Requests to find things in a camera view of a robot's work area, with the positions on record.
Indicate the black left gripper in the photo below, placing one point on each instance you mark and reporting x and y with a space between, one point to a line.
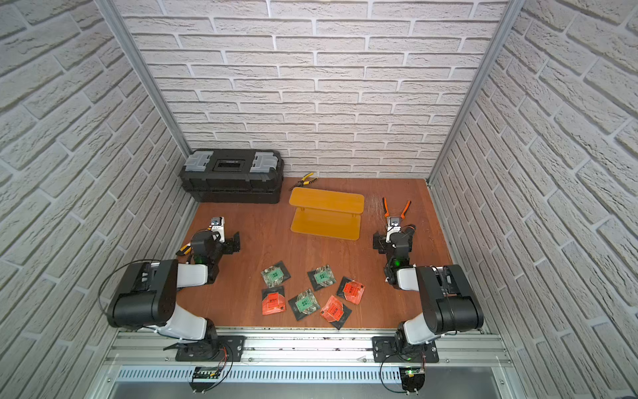
228 242

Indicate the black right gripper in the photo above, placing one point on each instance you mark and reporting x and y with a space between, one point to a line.
395 237

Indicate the red tea bag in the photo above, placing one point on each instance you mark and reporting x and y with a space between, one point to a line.
351 290
335 312
273 301

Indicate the red tea bag front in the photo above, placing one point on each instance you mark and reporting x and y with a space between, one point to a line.
335 312

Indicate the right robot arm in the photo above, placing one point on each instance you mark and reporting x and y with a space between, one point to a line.
448 303

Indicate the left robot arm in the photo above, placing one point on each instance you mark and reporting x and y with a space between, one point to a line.
146 297

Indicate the yellow wooden two-tier shelf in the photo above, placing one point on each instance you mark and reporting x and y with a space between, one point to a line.
328 214

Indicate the green tea bag far left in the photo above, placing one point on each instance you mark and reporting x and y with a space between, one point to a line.
275 275

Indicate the green tea bag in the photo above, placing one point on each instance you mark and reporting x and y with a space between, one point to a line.
321 277
304 304
275 275

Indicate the green tea bag middle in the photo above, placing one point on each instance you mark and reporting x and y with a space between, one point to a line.
321 277

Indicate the green tea bag front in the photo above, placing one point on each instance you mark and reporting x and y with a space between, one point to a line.
304 304

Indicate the yellow utility knife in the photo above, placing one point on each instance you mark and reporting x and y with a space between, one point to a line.
184 251

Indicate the black plastic toolbox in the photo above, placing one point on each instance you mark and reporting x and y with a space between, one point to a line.
234 176

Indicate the yellow black small pliers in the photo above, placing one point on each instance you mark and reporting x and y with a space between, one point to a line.
306 180

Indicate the left controller board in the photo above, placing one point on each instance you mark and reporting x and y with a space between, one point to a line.
205 378

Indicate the controller board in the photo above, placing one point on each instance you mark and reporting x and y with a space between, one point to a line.
412 379
205 378

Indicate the right controller board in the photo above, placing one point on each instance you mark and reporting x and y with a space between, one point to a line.
412 379

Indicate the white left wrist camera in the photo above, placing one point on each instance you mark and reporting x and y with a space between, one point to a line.
216 227

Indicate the orange handled groove pliers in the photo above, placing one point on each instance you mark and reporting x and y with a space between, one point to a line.
389 211

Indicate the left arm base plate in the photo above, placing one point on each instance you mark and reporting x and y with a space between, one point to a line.
221 349

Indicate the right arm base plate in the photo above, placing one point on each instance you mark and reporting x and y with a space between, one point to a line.
388 349

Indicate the aluminium front rail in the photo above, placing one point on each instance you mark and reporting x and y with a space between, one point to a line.
313 347

